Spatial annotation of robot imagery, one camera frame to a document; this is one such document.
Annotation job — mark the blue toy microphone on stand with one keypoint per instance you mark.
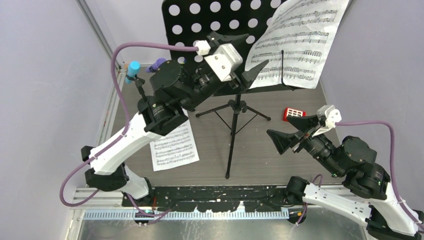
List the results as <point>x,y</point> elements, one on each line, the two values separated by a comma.
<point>145,104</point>

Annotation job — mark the purple toy microphone on stand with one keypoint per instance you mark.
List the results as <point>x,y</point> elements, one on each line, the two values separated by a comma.
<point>155,66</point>

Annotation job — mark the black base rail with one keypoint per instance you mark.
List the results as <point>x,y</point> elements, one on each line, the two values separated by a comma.
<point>217,199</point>

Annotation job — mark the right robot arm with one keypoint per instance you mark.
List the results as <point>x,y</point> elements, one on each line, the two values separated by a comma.
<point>379,208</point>

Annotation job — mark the red toy window block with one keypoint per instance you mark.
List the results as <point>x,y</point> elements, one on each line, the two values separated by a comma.
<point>292,112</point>

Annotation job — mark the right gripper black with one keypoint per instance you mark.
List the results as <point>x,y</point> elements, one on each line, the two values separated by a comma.
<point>307,124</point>

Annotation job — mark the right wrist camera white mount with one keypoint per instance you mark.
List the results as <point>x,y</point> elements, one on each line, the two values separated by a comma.
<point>328,116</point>

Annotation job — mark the sheet music page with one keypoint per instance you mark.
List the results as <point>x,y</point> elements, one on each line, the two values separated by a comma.
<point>176,149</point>
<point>296,44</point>

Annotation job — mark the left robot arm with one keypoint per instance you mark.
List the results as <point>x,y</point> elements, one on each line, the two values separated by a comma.
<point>175,91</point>

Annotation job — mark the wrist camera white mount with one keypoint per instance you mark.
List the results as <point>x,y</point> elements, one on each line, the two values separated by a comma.
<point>328,116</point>
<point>223,61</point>

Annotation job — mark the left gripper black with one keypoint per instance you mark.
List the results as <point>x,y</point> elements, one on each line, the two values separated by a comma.
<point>247,77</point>

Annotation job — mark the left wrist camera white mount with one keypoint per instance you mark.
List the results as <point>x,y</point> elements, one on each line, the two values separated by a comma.
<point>223,61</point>

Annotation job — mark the black music stand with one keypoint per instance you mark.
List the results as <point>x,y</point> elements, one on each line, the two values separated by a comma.
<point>189,20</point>

